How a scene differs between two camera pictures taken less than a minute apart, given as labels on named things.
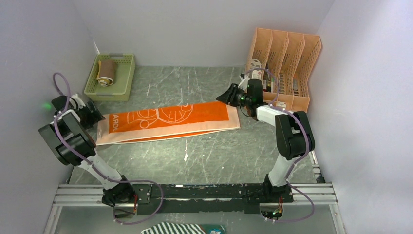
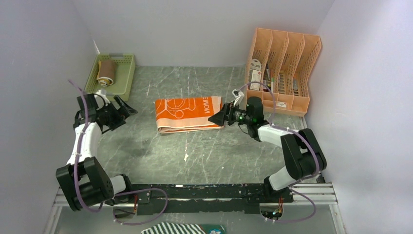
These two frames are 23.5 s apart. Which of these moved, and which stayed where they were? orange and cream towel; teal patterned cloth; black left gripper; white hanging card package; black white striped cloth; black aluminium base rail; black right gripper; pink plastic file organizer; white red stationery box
Moved: black right gripper; orange and cream towel; black left gripper
Stayed: white hanging card package; white red stationery box; teal patterned cloth; pink plastic file organizer; black aluminium base rail; black white striped cloth
